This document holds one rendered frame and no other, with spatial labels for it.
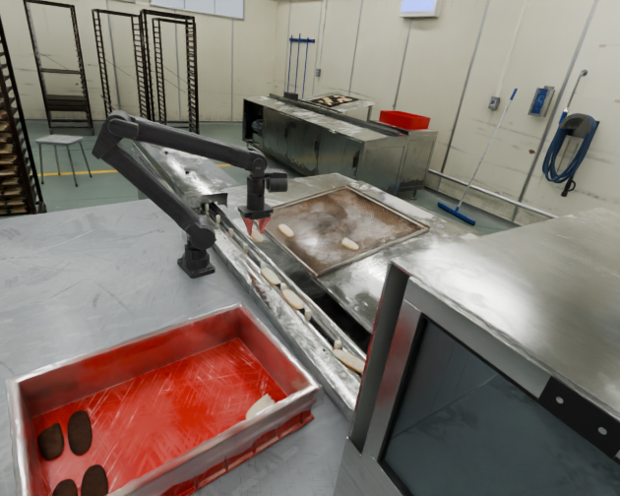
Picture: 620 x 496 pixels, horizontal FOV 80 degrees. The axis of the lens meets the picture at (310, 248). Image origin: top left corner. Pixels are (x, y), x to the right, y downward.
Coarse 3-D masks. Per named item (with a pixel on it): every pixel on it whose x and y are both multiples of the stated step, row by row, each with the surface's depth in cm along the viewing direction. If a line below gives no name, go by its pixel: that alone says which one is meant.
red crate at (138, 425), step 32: (224, 352) 91; (128, 384) 80; (160, 384) 81; (192, 384) 82; (224, 384) 83; (256, 384) 84; (64, 416) 72; (96, 416) 72; (128, 416) 73; (160, 416) 74; (192, 416) 75; (224, 416) 75; (64, 448) 66; (96, 448) 67; (128, 448) 68; (160, 448) 68; (192, 448) 69; (256, 448) 69; (128, 480) 63; (192, 480) 61
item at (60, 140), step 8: (48, 136) 393; (56, 136) 397; (64, 136) 400; (72, 136) 403; (40, 144) 378; (48, 144) 376; (56, 144) 376; (64, 144) 377; (72, 144) 383; (80, 144) 405; (40, 152) 381; (56, 152) 409; (40, 160) 384; (56, 160) 414; (40, 168) 386; (72, 168) 389; (88, 168) 421
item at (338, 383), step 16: (144, 160) 223; (160, 176) 192; (224, 240) 136; (224, 256) 127; (240, 256) 127; (240, 272) 118; (256, 272) 119; (256, 288) 110; (272, 288) 111; (272, 304) 104; (272, 320) 102; (288, 320) 99; (288, 336) 95; (304, 336) 94; (304, 352) 89; (320, 352) 89; (320, 368) 85; (336, 368) 85; (336, 384) 81; (352, 384) 82; (336, 400) 80; (352, 400) 78
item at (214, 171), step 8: (136, 152) 244; (192, 160) 239; (200, 160) 241; (208, 160) 243; (208, 168) 228; (216, 168) 230; (216, 176) 216; (224, 176) 218; (224, 184) 205; (232, 184) 206; (240, 184) 208
